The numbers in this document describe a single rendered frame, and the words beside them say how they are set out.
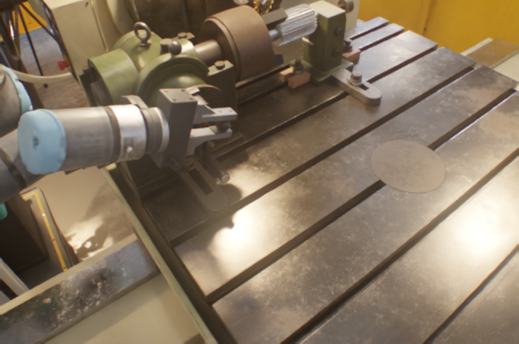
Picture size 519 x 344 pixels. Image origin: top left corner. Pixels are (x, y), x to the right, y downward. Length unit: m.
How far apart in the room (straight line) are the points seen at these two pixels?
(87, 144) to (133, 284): 0.67
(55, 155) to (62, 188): 2.03
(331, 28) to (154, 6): 0.53
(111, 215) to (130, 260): 1.13
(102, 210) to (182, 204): 1.45
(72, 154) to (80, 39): 0.63
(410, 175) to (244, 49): 0.53
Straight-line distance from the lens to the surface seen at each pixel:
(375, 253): 0.90
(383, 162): 1.08
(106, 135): 0.61
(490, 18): 3.08
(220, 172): 0.89
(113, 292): 1.21
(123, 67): 0.94
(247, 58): 1.03
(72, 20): 1.17
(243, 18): 1.06
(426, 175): 1.08
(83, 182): 2.60
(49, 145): 0.59
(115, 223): 2.31
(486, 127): 1.30
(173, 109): 0.65
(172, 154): 0.71
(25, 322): 1.27
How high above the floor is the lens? 1.75
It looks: 44 degrees down
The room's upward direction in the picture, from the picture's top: 2 degrees counter-clockwise
